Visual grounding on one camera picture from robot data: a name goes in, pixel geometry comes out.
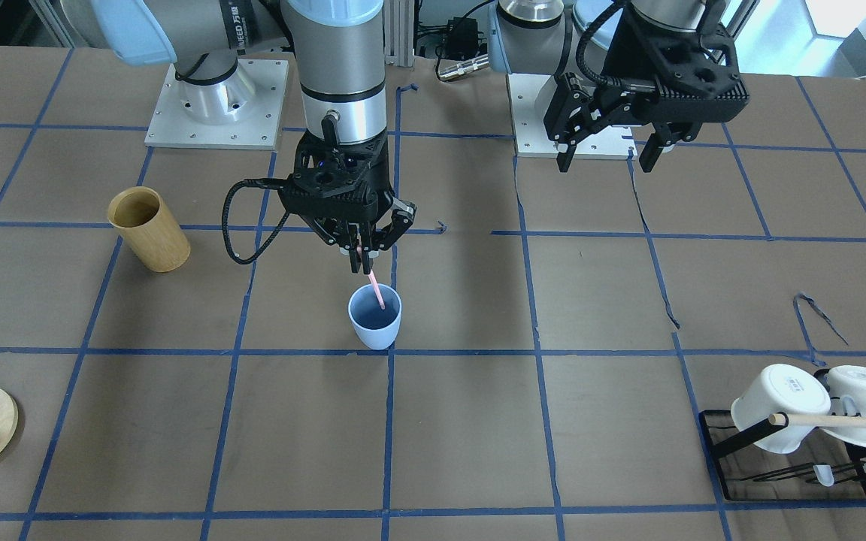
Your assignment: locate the bamboo cylinder holder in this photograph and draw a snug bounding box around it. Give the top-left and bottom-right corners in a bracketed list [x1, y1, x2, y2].
[107, 187, 190, 273]

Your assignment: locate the white mug lower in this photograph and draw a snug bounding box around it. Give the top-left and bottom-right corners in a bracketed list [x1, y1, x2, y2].
[731, 364, 831, 431]

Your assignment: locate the light blue plastic cup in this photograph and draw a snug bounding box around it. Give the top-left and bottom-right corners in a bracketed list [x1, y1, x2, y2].
[347, 283, 402, 350]

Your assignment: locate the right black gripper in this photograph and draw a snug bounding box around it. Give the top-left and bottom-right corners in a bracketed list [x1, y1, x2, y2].
[276, 132, 416, 275]

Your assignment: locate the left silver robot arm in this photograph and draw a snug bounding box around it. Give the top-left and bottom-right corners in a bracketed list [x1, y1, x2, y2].
[488, 1, 749, 174]

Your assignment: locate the aluminium frame post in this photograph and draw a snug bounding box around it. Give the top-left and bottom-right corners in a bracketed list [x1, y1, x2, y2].
[383, 0, 419, 69]

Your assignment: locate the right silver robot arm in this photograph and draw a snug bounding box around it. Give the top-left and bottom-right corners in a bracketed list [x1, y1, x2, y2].
[61, 1, 416, 274]

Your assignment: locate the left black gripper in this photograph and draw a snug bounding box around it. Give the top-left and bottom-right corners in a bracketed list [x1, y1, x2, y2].
[544, 8, 749, 174]

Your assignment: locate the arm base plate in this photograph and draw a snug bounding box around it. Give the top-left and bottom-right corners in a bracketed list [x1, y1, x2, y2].
[507, 71, 637, 160]
[144, 59, 289, 151]

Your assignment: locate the pink chopstick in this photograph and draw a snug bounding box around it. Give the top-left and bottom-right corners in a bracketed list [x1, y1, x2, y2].
[367, 270, 387, 310]

